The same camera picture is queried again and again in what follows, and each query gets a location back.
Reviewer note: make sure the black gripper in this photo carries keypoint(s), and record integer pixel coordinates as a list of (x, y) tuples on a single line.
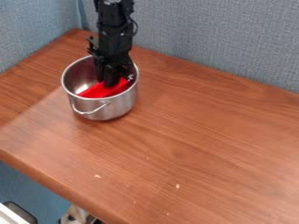
[(109, 50)]

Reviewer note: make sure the metal pot with handle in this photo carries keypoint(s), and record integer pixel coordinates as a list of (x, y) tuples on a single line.
[(79, 78)]

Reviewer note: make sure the red plastic block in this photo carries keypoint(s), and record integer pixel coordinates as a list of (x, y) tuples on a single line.
[(99, 91)]

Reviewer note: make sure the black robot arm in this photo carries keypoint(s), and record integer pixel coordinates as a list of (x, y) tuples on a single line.
[(113, 13)]

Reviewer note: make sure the white object under table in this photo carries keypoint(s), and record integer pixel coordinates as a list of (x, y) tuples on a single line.
[(77, 216)]

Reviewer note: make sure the black and silver equipment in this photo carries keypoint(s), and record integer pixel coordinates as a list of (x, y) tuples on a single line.
[(12, 214)]

